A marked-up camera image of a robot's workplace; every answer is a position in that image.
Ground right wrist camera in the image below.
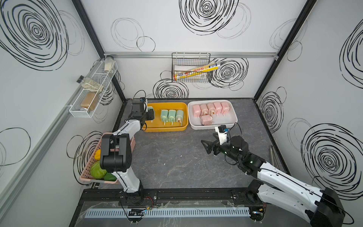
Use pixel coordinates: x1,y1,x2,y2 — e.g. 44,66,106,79
215,125,229,145

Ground yellow toy pepper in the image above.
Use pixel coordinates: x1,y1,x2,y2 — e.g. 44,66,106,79
94,149,101,161

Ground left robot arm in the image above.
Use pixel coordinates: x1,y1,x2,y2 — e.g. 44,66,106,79
99,97,155,205

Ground yellow toothpaste box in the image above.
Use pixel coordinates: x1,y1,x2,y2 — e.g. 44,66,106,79
172,62,220,81

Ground white slotted cable duct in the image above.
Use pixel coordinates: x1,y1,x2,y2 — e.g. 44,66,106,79
84,207,251,218

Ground green sharpener round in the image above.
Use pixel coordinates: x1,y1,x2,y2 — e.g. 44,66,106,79
175,110,184,125

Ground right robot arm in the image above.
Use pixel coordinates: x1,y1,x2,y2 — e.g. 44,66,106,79
201,133,347,227

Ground pink sharpener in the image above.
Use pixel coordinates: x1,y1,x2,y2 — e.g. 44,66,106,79
207,103,216,116
200,104,209,116
200,115,214,126
221,102,230,116
213,102,222,116
192,105,201,118

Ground green toy cabbage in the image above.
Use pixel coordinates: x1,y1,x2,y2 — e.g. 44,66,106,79
89,161,107,179

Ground glass jar on shelf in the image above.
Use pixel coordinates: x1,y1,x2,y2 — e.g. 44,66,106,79
104,55,114,72

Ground white plastic tray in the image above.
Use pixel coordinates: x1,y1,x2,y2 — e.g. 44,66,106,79
187,99,238,130

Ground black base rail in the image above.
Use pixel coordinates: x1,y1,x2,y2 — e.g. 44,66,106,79
80,188,263,206

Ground black wire wall basket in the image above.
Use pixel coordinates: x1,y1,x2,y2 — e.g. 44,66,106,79
171,52,211,83

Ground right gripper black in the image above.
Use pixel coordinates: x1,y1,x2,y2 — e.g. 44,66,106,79
201,132,242,164

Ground yellow plastic tray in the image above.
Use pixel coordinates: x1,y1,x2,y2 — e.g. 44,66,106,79
142,102,189,132

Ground clear bottle on shelf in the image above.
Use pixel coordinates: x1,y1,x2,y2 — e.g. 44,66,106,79
77,76,104,94

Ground white wire wall shelf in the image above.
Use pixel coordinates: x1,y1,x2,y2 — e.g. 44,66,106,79
69,57,118,120

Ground pink plastic basket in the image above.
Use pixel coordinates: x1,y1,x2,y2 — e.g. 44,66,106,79
79,133,140,188

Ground metal tongs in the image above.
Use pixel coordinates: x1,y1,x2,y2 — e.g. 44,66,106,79
269,145,280,169

